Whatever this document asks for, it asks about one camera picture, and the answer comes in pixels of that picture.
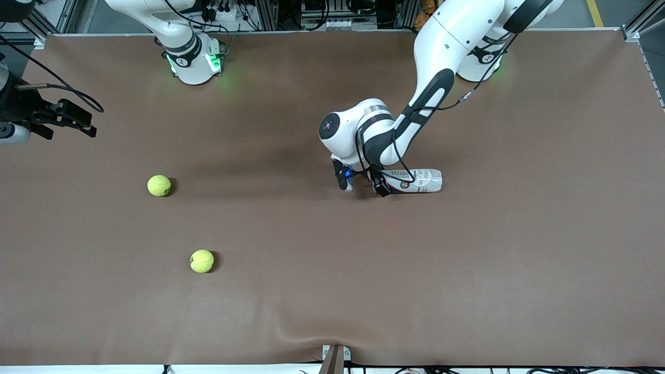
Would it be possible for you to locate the clear tennis ball can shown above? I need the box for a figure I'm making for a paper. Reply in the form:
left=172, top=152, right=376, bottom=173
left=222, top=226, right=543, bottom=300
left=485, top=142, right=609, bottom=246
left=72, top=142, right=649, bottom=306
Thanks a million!
left=382, top=169, right=443, bottom=194

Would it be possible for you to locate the yellow-green tennis ball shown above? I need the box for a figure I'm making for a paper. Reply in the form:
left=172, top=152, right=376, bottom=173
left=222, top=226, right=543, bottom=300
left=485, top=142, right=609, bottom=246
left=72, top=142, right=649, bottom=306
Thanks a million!
left=190, top=249, right=215, bottom=274
left=147, top=175, right=172, bottom=197

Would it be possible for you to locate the brown table mat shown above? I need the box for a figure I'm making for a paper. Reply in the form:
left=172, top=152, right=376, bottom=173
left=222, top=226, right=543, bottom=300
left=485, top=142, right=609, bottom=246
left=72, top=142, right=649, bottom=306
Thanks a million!
left=0, top=29, right=665, bottom=367

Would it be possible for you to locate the white terminal block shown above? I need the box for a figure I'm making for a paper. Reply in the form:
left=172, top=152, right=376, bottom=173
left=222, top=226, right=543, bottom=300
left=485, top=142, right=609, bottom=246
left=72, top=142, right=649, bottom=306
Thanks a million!
left=321, top=18, right=360, bottom=31

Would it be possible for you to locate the black electronics box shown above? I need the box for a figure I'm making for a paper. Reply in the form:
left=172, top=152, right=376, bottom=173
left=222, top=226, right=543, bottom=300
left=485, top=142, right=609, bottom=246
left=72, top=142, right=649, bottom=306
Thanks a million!
left=300, top=0, right=377, bottom=19

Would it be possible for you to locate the pile of orange objects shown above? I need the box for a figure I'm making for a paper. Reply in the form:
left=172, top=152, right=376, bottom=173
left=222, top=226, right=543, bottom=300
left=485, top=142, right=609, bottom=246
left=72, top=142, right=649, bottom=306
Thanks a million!
left=414, top=0, right=442, bottom=29

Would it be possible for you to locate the white power strip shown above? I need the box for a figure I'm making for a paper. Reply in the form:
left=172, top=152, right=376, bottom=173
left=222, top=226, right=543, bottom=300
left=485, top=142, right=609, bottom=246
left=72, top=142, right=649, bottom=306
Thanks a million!
left=200, top=4, right=245, bottom=22

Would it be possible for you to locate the aluminium frame rail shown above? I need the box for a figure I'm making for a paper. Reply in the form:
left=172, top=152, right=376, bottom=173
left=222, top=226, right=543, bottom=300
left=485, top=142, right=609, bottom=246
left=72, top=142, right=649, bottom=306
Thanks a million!
left=621, top=0, right=665, bottom=42
left=21, top=0, right=78, bottom=50

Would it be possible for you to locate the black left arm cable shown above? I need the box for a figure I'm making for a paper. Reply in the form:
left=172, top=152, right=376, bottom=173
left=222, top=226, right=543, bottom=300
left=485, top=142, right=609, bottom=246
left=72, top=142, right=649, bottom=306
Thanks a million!
left=356, top=31, right=520, bottom=183

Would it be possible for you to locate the aluminium frame post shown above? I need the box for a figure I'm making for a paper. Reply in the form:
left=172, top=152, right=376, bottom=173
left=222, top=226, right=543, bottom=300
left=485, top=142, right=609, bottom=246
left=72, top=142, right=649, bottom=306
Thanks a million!
left=254, top=0, right=280, bottom=31
left=396, top=0, right=419, bottom=29

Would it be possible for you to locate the metal table clamp bracket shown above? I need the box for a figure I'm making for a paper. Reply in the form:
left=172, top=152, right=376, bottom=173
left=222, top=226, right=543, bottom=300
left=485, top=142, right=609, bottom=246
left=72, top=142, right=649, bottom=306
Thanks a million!
left=318, top=344, right=352, bottom=374

